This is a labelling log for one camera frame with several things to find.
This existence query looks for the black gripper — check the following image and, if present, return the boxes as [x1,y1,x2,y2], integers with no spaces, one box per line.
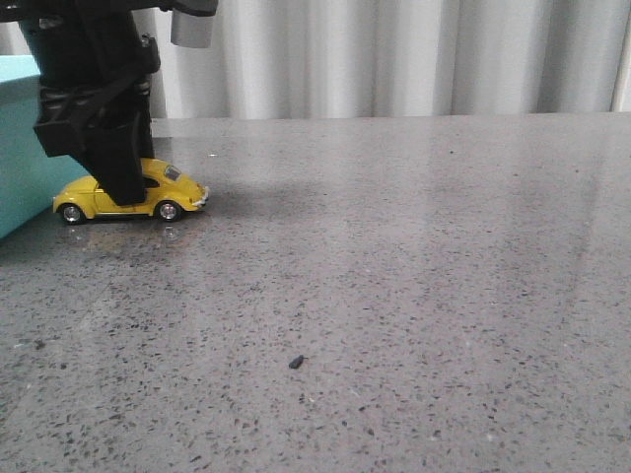
[1,0,218,206]

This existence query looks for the yellow toy beetle car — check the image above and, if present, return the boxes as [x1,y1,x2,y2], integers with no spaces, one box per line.
[52,158,209,225]

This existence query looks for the light blue storage box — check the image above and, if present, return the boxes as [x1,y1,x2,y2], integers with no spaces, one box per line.
[1,55,87,237]

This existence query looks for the white pleated curtain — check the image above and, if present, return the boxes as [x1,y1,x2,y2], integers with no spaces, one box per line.
[134,1,630,119]

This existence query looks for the small black debris piece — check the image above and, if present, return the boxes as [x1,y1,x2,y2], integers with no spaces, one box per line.
[288,355,306,370]

